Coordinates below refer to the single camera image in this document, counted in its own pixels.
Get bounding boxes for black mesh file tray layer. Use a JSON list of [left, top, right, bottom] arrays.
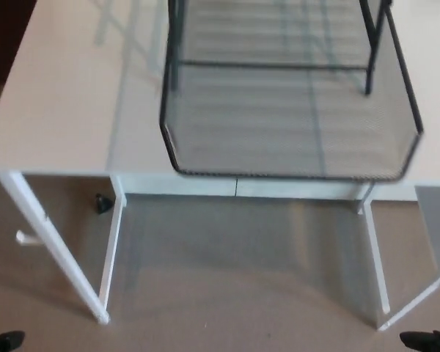
[[160, 0, 425, 183]]

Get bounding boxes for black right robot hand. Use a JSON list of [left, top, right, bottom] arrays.
[[399, 329, 440, 352]]

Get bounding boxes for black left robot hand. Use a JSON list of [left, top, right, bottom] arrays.
[[0, 330, 26, 352]]

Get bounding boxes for black chair caster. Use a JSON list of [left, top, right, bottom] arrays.
[[93, 193, 114, 215]]

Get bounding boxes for white peg on table leg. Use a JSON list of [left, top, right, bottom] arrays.
[[15, 230, 41, 246]]

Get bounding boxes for black metal file tray frame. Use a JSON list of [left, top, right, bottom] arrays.
[[166, 0, 394, 96]]

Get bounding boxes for dark brown cabinet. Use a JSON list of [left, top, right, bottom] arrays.
[[0, 0, 40, 87]]

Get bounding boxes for white metal table leg frame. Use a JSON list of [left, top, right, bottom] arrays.
[[357, 183, 440, 333], [0, 171, 128, 326]]

